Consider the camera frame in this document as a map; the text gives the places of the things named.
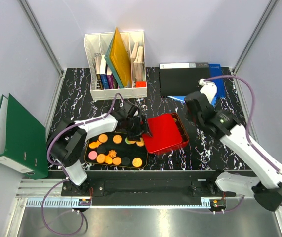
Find small fish cookie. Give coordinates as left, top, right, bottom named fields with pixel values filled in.
left=105, top=156, right=113, bottom=164

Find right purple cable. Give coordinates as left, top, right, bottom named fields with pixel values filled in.
left=187, top=75, right=282, bottom=214

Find yellow teal book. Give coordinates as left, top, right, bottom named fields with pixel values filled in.
left=105, top=27, right=132, bottom=89

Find white file organizer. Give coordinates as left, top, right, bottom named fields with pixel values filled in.
left=84, top=29, right=148, bottom=101

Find fish shaped cookie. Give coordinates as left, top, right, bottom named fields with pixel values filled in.
left=88, top=141, right=102, bottom=149

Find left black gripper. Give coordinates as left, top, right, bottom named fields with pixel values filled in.
left=124, top=115, right=152, bottom=142

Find swirl meringue cookie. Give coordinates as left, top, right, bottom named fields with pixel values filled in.
left=108, top=150, right=117, bottom=158

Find pink sandwich cookie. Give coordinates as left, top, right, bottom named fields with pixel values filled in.
left=88, top=151, right=98, bottom=160

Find lower round biscuit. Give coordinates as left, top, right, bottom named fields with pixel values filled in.
left=96, top=154, right=106, bottom=164

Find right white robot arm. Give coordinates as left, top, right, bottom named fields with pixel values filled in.
left=185, top=91, right=282, bottom=212

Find red tin lid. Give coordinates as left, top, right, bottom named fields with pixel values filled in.
left=142, top=113, right=183, bottom=155

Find far right round biscuit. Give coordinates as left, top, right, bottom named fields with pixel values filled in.
left=136, top=140, right=145, bottom=147

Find black cookie tray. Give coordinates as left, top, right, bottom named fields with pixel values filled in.
left=84, top=132, right=148, bottom=169

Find black sandwich cookie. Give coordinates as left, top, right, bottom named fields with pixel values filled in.
left=97, top=145, right=106, bottom=154
left=121, top=157, right=131, bottom=166

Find black folder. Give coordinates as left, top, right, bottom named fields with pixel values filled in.
left=159, top=62, right=210, bottom=97

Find round biscuit behind green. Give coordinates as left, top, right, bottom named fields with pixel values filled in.
left=113, top=135, right=122, bottom=144

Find light blue folder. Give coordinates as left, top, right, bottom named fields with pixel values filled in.
left=169, top=96, right=185, bottom=103

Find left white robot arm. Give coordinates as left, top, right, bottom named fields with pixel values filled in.
left=46, top=101, right=153, bottom=196

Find orange small box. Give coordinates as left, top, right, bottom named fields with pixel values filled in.
left=135, top=81, right=146, bottom=88

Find large round biscuit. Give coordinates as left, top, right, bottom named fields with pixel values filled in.
left=98, top=134, right=108, bottom=143

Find green ring binder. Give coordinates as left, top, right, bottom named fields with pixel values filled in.
left=0, top=94, right=48, bottom=180

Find corner round biscuit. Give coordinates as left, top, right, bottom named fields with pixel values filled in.
left=132, top=158, right=142, bottom=168

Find red tin box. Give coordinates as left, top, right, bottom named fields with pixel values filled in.
left=153, top=113, right=189, bottom=155

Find plain round orange cookie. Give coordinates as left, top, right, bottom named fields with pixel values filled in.
left=113, top=157, right=121, bottom=165

